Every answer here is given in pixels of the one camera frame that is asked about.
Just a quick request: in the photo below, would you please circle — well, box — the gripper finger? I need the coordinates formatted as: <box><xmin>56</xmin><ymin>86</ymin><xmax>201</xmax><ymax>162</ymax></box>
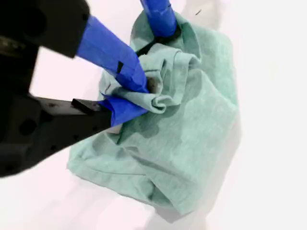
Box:
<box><xmin>21</xmin><ymin>95</ymin><xmax>150</xmax><ymax>166</ymax></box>
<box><xmin>14</xmin><ymin>0</ymin><xmax>150</xmax><ymax>93</ymax></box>
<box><xmin>135</xmin><ymin>0</ymin><xmax>184</xmax><ymax>56</ymax></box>

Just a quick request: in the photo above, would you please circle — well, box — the pale green T-shirt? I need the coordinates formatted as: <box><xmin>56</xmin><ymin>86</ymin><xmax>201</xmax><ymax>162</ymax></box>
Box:
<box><xmin>66</xmin><ymin>11</ymin><xmax>240</xmax><ymax>218</ymax></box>

